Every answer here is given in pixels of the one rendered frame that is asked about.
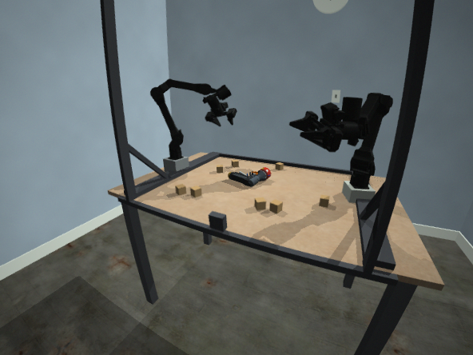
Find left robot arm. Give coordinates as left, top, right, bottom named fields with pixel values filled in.
left=150, top=79, right=231, bottom=160

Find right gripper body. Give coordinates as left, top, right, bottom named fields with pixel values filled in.
left=306, top=111, right=346, bottom=152

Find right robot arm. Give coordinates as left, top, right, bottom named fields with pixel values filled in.
left=320, top=93, right=393, bottom=189

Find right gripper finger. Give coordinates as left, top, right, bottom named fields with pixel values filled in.
left=289, top=113, right=311, bottom=132
left=300, top=126, right=332, bottom=149

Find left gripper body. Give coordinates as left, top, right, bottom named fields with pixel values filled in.
left=205, top=102, right=237, bottom=122

